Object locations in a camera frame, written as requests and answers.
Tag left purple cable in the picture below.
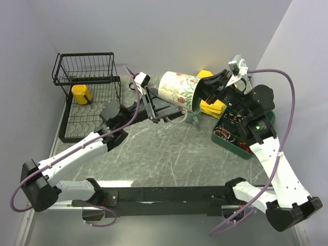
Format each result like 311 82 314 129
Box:
9 65 144 228

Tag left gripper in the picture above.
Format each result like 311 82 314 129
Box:
119 86 187 129

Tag black wire dish rack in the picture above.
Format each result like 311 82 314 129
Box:
52 52 121 143

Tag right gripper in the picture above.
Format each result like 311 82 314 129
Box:
189 69 252 118

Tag speckled teal mug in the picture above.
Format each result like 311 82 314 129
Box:
184 107 201 126

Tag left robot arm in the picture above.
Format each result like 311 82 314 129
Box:
19 87 184 212

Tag aluminium rail frame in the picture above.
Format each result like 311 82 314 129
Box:
15 202 310 245

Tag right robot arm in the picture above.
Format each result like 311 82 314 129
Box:
196 70 322 232

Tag yellow enamel mug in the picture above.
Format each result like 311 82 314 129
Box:
71 85 92 105

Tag pink mug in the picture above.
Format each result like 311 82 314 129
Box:
149 87 159 96

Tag floral mug green inside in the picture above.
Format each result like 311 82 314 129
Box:
158 71 201 121

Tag yellow folded cloth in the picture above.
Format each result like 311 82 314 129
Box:
197 70 227 119

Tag green compartment organizer box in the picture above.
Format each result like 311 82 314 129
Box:
211 107 276 160

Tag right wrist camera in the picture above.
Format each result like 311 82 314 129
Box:
226 54 249 87

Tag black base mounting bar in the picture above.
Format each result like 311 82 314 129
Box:
72 186 233 217

